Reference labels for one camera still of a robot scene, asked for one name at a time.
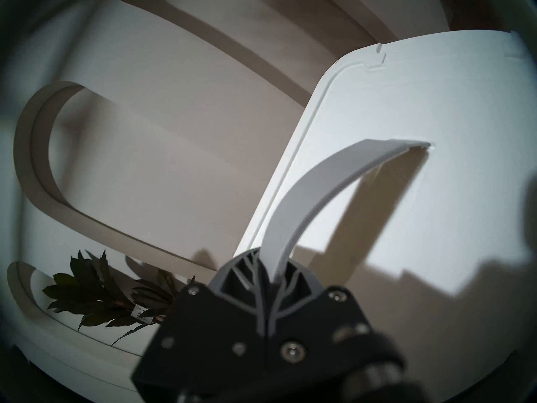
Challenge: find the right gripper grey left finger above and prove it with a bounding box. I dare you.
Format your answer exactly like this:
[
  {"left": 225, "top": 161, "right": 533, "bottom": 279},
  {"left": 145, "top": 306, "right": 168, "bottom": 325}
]
[{"left": 132, "top": 247, "right": 270, "bottom": 403}]

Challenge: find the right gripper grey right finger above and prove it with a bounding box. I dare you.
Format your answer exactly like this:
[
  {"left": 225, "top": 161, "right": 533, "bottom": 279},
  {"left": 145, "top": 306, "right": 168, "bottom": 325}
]
[{"left": 266, "top": 258, "right": 372, "bottom": 378}]

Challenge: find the white lid with grey handle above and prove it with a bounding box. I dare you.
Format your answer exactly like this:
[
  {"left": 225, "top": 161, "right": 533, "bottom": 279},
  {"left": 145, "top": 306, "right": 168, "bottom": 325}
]
[{"left": 233, "top": 28, "right": 537, "bottom": 377}]

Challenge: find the tall dark green plant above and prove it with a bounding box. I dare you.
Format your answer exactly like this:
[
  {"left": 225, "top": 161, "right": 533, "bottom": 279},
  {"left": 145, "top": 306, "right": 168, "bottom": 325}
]
[{"left": 42, "top": 249, "right": 198, "bottom": 346}]

